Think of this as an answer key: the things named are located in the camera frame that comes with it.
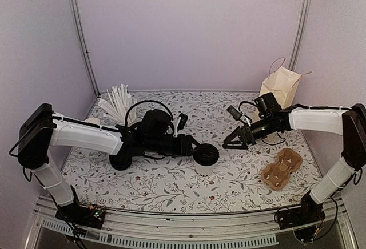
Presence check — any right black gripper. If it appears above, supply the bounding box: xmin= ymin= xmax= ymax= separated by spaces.
xmin=223 ymin=116 xmax=277 ymax=150

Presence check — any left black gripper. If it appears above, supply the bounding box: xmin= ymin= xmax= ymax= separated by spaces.
xmin=145 ymin=134 xmax=204 ymax=159

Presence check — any black plastic cup lid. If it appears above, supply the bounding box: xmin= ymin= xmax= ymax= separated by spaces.
xmin=193 ymin=143 xmax=219 ymax=166

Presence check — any white paper coffee cup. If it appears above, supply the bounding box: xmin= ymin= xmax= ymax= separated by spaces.
xmin=194 ymin=162 xmax=214 ymax=177

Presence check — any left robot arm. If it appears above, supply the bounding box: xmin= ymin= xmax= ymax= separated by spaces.
xmin=9 ymin=103 xmax=204 ymax=223

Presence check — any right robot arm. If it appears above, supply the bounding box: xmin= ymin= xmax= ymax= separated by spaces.
xmin=222 ymin=93 xmax=365 ymax=224

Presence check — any beige paper takeout bag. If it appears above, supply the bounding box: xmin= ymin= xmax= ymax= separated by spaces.
xmin=259 ymin=57 xmax=312 ymax=108

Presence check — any floral patterned table mat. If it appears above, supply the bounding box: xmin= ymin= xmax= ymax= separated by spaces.
xmin=62 ymin=91 xmax=321 ymax=214

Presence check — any brown cardboard cup carrier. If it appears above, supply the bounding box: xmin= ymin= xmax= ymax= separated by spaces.
xmin=261 ymin=148 xmax=303 ymax=191

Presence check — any stack of black lids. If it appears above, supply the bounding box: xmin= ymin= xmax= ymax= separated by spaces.
xmin=109 ymin=156 xmax=132 ymax=171

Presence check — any bundle of wrapped white straws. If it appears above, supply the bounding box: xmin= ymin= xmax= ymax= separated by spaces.
xmin=98 ymin=83 xmax=137 ymax=125

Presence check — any stack of white paper cups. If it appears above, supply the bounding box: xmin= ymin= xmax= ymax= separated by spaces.
xmin=84 ymin=117 xmax=101 ymax=126

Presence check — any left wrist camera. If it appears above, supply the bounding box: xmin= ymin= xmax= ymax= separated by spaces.
xmin=173 ymin=113 xmax=188 ymax=138

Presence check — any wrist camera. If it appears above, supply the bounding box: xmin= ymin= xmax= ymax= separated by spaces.
xmin=173 ymin=113 xmax=188 ymax=138
xmin=226 ymin=105 xmax=252 ymax=126

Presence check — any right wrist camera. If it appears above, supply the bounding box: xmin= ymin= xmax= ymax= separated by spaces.
xmin=226 ymin=105 xmax=252 ymax=126

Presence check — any front aluminium rail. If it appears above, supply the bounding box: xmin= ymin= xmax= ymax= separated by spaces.
xmin=26 ymin=196 xmax=361 ymax=248

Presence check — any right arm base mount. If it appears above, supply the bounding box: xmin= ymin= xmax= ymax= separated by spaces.
xmin=274 ymin=192 xmax=325 ymax=230

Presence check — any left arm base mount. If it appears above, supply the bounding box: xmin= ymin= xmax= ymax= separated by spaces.
xmin=53 ymin=198 xmax=105 ymax=229

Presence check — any right metal frame post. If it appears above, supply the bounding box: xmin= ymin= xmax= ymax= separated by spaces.
xmin=288 ymin=0 xmax=311 ymax=71

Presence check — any metal frame post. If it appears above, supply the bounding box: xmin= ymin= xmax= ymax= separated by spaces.
xmin=69 ymin=0 xmax=101 ymax=98
xmin=288 ymin=0 xmax=311 ymax=71

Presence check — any left metal frame post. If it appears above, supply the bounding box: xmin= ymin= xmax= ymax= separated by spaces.
xmin=69 ymin=0 xmax=101 ymax=98

